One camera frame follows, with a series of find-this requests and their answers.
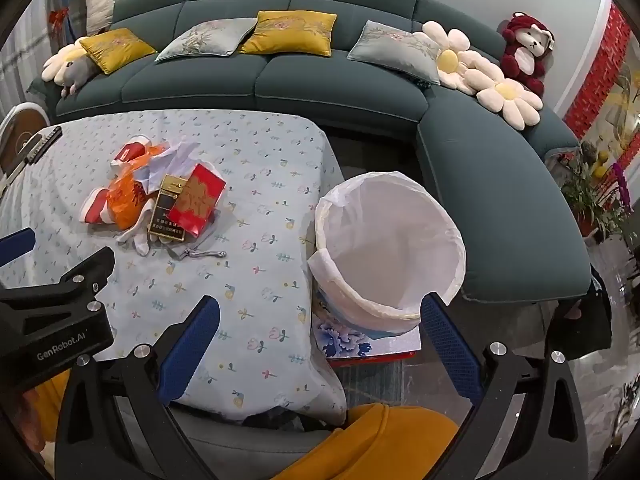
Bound orange plastic bag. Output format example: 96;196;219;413
107;143;168;231

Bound black gold cigarette box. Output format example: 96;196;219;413
148;174;186;242

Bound red envelope packet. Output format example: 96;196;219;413
168;164;227;237

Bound white paper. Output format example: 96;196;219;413
134;141;200;195

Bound white sock with red tie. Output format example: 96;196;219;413
116;198;158;257

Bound white lined trash bin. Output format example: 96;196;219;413
308;171;466;339

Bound floral light blue tablecloth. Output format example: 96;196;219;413
1;110;346;425

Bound small silver foil wrapper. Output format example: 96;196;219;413
167;247;227;261

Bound black remote on table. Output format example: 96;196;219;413
25;126;63;165

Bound yellow trousers of operator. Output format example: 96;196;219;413
274;403;459;480

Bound wooden round chair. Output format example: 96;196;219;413
1;102;50;176

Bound black bag on floor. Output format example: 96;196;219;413
544;266;612;361

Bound dark green sectional sofa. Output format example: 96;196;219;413
28;0;591;304

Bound grey white plush toy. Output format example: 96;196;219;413
41;37;101;98

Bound potted flowering plant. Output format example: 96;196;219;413
558;143;632;240

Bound yellow cushion left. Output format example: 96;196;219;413
79;28;157;75

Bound yellow cushion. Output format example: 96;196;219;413
239;10;337;58
79;28;157;75

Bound white daisy cushion lower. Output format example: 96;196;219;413
463;68;544;131

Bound white daisy cushion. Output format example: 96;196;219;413
463;68;544;131
420;21;504;96

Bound white daisy cushion upper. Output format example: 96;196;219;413
420;21;504;96

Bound grey embroidered cushion left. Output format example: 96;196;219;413
155;18;257;63

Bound grey embroidered cushion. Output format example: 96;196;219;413
155;18;257;63
347;21;442;86

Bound grey embroidered cushion right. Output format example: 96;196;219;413
347;21;442;86

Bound red white plush monkey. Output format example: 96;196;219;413
500;12;555;98

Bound yellow cushion centre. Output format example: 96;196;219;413
239;10;337;58

